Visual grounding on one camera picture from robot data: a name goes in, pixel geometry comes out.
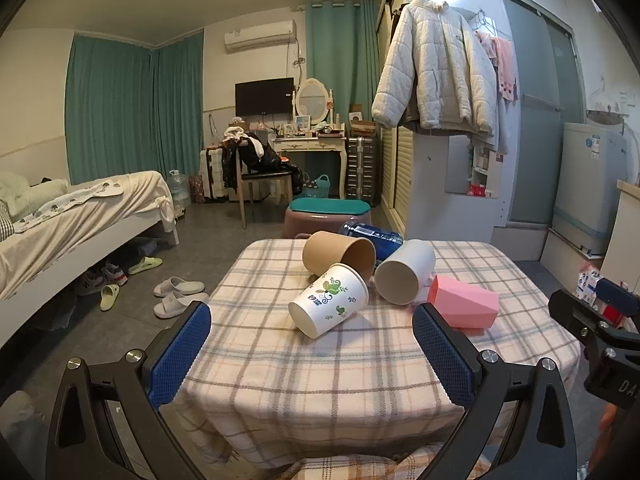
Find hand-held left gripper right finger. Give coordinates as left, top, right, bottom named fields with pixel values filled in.
left=412, top=302, right=597, bottom=480

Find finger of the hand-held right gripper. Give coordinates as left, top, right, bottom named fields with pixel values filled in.
left=595, top=278, right=640, bottom=315
left=548, top=288, right=640, bottom=357

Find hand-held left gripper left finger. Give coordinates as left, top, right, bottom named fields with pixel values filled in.
left=47, top=302, right=212, bottom=480

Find white leaf-print paper cup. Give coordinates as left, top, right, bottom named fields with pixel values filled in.
left=288, top=263, right=370, bottom=337

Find pink square cup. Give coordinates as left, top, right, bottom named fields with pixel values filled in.
left=427, top=274, right=500, bottom=330

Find plain white cup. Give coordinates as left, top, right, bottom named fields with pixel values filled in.
left=374, top=239, right=436, bottom=305

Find brown paper cup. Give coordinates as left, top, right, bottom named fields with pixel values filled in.
left=302, top=230, right=376, bottom=281

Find person's right hand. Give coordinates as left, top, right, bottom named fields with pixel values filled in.
left=596, top=403, right=625, bottom=467

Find small printed carton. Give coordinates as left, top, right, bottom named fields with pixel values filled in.
left=574, top=264, right=607, bottom=307

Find white slipper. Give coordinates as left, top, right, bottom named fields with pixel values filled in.
left=153, top=292, right=210, bottom=320
left=152, top=276, right=206, bottom=297

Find white cardboard box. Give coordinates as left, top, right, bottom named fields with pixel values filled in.
left=539, top=227, right=607, bottom=277

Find yellow-green slipper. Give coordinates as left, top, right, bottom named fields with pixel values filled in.
left=99, top=283, right=121, bottom=312
left=127, top=256, right=164, bottom=276

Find grey sneakers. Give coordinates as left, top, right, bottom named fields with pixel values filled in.
left=74, top=261, right=127, bottom=297

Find white washing machine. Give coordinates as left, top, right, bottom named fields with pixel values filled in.
left=552, top=120, right=629, bottom=255

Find plaid tablecloth table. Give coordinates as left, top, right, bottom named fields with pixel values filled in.
left=171, top=238, right=584, bottom=470

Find orange plaid cloth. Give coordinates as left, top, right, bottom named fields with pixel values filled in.
left=279, top=440, right=453, bottom=480

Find white bed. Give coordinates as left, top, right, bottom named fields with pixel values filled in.
left=0, top=170, right=182, bottom=348

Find clear water jug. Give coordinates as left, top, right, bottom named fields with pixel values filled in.
left=167, top=169, right=192, bottom=210

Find beige bed sheet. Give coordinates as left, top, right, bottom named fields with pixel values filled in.
left=0, top=170, right=176, bottom=301

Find white suitcase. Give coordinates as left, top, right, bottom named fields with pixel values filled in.
left=199, top=146, right=236, bottom=202

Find pink stool teal cushion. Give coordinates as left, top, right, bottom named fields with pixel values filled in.
left=282, top=197, right=374, bottom=240

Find white louvered wardrobe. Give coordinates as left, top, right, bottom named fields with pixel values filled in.
left=374, top=0, right=507, bottom=247

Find frosted glass door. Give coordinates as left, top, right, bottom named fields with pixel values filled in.
left=494, top=0, right=589, bottom=227

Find wooden chair with clothes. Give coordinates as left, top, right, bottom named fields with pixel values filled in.
left=222, top=127, right=305, bottom=231

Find silver suitcase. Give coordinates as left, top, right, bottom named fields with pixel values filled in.
left=345, top=135, right=379, bottom=207

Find teal plastic basket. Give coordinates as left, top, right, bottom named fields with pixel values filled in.
left=302, top=173, right=332, bottom=199

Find pale green pillow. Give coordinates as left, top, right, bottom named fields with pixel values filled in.
left=0, top=171, right=69, bottom=222

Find white dressing table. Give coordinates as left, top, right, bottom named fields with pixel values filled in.
left=271, top=132, right=348, bottom=201

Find wide teal curtain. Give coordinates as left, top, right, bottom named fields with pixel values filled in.
left=64, top=30, right=205, bottom=187

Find pink hanging clothes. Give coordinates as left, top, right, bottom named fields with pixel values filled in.
left=474, top=29, right=519, bottom=102

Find black television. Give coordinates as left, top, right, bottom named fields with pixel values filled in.
left=234, top=77, right=295, bottom=118

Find white puffer jacket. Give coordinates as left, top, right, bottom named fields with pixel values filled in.
left=370, top=0, right=501, bottom=147

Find white oval mirror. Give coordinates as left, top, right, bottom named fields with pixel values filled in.
left=294, top=77, right=334, bottom=125

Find white air conditioner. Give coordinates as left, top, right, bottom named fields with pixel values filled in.
left=223, top=19, right=297, bottom=55

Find narrow teal curtain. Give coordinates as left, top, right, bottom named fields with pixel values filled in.
left=304, top=0, right=381, bottom=202

